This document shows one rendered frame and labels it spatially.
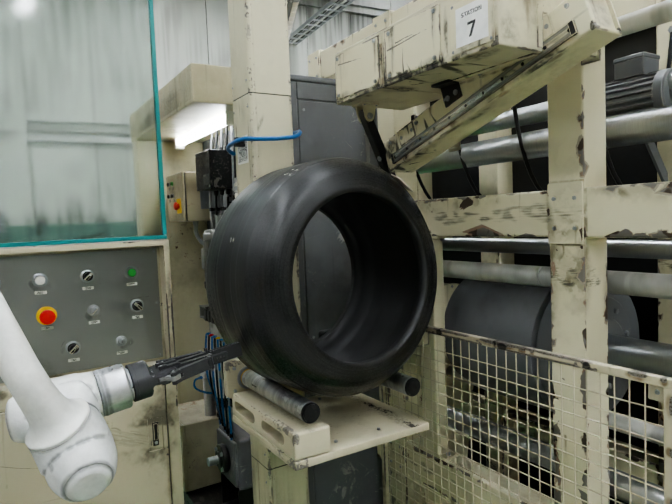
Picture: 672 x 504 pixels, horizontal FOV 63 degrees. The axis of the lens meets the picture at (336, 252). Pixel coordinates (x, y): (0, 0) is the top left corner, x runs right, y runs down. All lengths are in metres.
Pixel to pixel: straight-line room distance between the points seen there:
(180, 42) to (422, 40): 9.63
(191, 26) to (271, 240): 9.98
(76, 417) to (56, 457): 0.06
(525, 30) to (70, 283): 1.33
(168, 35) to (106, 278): 9.30
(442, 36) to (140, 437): 1.36
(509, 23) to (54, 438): 1.10
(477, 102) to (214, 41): 9.81
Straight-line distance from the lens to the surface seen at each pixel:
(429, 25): 1.35
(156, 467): 1.84
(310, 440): 1.23
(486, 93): 1.37
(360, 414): 1.48
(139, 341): 1.77
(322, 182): 1.19
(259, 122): 1.53
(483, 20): 1.23
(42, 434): 0.99
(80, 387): 1.13
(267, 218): 1.14
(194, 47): 10.90
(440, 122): 1.48
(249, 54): 1.57
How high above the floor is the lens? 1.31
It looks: 4 degrees down
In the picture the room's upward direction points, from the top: 2 degrees counter-clockwise
